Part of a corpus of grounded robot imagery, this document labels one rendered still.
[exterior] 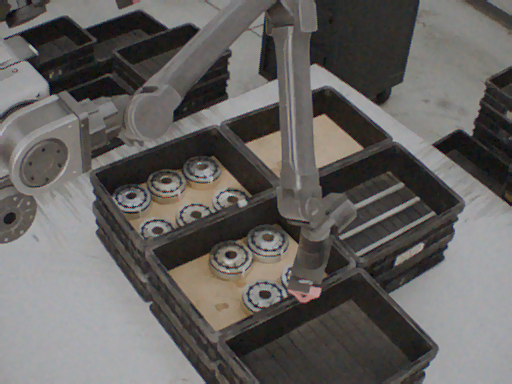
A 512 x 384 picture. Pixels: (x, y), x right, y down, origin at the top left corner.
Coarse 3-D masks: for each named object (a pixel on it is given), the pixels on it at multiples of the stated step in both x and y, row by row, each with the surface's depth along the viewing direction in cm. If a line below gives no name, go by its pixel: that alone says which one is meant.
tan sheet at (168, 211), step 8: (224, 168) 208; (224, 176) 206; (144, 184) 201; (224, 184) 204; (232, 184) 204; (240, 184) 204; (192, 192) 200; (200, 192) 201; (208, 192) 201; (248, 192) 202; (152, 200) 197; (184, 200) 198; (192, 200) 198; (200, 200) 198; (208, 200) 199; (152, 208) 195; (160, 208) 195; (168, 208) 195; (176, 208) 195; (144, 216) 192; (152, 216) 193; (160, 216) 193; (168, 216) 193; (136, 224) 190
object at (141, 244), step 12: (192, 132) 203; (204, 132) 204; (168, 144) 198; (132, 156) 194; (96, 168) 189; (108, 168) 190; (96, 180) 186; (264, 192) 188; (108, 204) 181; (120, 216) 178; (216, 216) 181; (132, 228) 175; (180, 228) 177; (132, 240) 175; (144, 240) 173; (156, 240) 173
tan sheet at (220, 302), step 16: (240, 240) 189; (208, 256) 184; (288, 256) 187; (176, 272) 180; (192, 272) 180; (208, 272) 181; (256, 272) 182; (272, 272) 182; (192, 288) 176; (208, 288) 177; (224, 288) 177; (240, 288) 178; (208, 304) 173; (224, 304) 174; (240, 304) 174; (208, 320) 170; (224, 320) 170
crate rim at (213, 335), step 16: (272, 192) 188; (240, 208) 183; (208, 224) 178; (176, 240) 174; (160, 272) 167; (336, 272) 171; (176, 288) 163; (192, 304) 160; (272, 304) 162; (240, 320) 158; (208, 336) 156
